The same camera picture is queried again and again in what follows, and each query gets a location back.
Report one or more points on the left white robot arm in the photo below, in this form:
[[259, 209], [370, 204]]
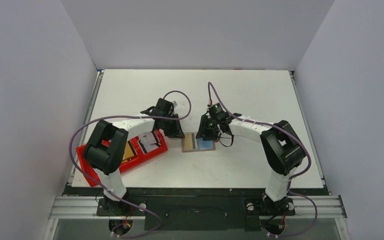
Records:
[[106, 145]]

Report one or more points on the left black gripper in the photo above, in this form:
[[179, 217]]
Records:
[[173, 126]]

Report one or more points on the tan leather card holder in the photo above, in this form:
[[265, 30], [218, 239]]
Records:
[[203, 145]]

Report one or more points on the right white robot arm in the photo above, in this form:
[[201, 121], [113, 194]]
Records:
[[279, 141]]

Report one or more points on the silver mirrored card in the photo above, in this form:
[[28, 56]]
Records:
[[148, 142]]

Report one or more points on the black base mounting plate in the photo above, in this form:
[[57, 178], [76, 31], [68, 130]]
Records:
[[195, 209]]

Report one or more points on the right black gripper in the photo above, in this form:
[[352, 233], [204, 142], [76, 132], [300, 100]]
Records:
[[208, 127]]

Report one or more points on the aluminium frame rail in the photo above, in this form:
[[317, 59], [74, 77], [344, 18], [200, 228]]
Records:
[[330, 227]]

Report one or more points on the gold cards stack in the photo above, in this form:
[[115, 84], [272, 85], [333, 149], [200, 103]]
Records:
[[129, 152]]

